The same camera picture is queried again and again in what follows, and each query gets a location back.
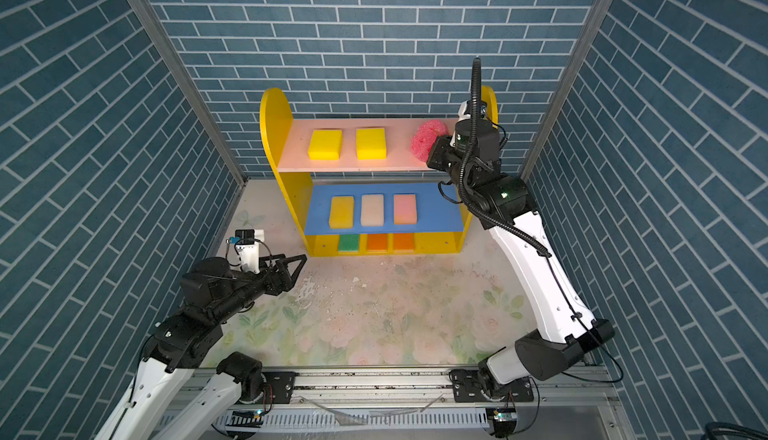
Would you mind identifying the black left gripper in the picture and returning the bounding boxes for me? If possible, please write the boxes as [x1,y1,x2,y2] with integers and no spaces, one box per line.
[211,251,308,327]

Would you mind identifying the pink round scrubber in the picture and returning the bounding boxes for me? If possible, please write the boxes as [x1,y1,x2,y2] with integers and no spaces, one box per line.
[410,119,449,163]

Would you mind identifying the green sponge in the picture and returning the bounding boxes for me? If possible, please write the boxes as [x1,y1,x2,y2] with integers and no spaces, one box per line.
[338,234,360,253]

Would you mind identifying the pink rectangular sponge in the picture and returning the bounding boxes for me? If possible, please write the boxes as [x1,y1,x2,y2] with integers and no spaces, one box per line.
[393,193,418,225]

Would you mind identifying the textured yellow sponge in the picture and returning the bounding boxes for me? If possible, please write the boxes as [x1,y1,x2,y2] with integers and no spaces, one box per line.
[328,196,355,230]

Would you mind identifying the orange sponge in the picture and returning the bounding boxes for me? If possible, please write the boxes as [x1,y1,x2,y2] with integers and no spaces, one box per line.
[366,233,389,253]

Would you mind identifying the small yellow sponge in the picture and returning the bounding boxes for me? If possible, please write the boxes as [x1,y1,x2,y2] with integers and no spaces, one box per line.
[356,127,388,160]
[308,129,343,161]

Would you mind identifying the beige sponge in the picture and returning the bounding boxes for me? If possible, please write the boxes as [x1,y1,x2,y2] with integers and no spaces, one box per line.
[360,194,385,227]

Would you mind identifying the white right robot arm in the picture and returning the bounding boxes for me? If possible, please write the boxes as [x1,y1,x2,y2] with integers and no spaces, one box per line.
[427,114,615,399]

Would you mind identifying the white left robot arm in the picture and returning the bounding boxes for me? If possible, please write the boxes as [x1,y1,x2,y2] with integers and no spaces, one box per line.
[97,254,307,439]

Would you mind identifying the yellow pink blue wooden shelf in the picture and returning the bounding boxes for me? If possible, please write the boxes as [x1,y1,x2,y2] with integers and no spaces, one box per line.
[259,88,472,257]

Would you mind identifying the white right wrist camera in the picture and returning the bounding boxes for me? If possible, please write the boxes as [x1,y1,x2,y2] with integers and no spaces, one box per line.
[458,100,488,120]

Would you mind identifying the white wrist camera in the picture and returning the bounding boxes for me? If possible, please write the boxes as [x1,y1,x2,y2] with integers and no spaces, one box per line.
[225,228,265,273]
[458,100,488,120]

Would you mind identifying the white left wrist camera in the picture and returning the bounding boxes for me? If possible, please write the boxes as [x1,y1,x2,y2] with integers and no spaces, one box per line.
[225,228,265,273]

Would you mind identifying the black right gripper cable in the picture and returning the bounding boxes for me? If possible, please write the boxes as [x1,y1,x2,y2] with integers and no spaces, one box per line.
[436,56,553,259]

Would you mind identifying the white perforated cable tray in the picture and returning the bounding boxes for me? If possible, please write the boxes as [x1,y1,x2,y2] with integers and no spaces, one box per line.
[211,408,489,433]

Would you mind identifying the aluminium right corner post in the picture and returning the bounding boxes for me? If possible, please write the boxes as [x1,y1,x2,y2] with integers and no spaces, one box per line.
[520,0,613,182]

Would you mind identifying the aluminium corner post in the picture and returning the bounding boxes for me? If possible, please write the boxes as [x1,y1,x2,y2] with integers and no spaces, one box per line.
[127,0,247,187]
[520,0,613,182]

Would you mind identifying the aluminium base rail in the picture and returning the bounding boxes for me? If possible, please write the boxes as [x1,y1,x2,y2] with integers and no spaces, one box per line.
[256,366,620,410]

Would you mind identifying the aluminium left corner post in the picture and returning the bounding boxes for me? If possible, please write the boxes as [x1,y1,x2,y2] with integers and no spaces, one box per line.
[127,0,247,187]

